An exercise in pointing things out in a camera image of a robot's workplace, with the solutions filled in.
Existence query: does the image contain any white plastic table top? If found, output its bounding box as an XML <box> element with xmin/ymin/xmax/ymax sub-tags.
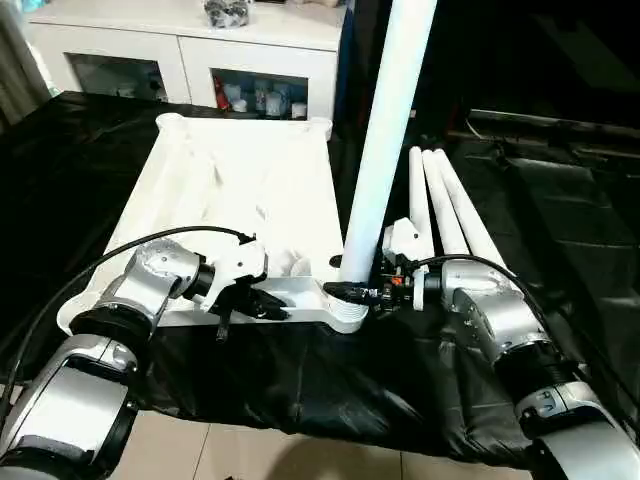
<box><xmin>57</xmin><ymin>113</ymin><xmax>372</xmax><ymax>338</ymax></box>

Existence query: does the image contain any white plastic table leg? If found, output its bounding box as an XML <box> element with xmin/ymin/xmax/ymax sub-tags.
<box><xmin>422</xmin><ymin>148</ymin><xmax>472</xmax><ymax>257</ymax></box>
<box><xmin>338</xmin><ymin>0</ymin><xmax>440</xmax><ymax>321</ymax></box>
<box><xmin>434</xmin><ymin>148</ymin><xmax>507</xmax><ymax>274</ymax></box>
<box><xmin>408</xmin><ymin>146</ymin><xmax>435</xmax><ymax>252</ymax></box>

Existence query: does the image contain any black plastic mat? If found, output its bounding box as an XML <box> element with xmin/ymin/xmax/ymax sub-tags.
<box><xmin>0</xmin><ymin>89</ymin><xmax>640</xmax><ymax>466</ymax></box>

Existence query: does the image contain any white cabinet with glass doors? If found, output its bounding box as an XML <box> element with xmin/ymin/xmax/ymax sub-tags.
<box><xmin>25</xmin><ymin>0</ymin><xmax>347</xmax><ymax>121</ymax></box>

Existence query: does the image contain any dark lumpy object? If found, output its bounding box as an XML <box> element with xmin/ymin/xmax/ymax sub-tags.
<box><xmin>203</xmin><ymin>0</ymin><xmax>252</xmax><ymax>29</ymax></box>

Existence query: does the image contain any beige curtain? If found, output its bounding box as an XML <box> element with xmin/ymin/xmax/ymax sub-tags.
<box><xmin>0</xmin><ymin>9</ymin><xmax>52</xmax><ymax>132</ymax></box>

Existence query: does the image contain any long black rail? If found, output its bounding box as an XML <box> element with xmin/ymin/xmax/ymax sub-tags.
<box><xmin>466</xmin><ymin>108</ymin><xmax>640</xmax><ymax>139</ymax></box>

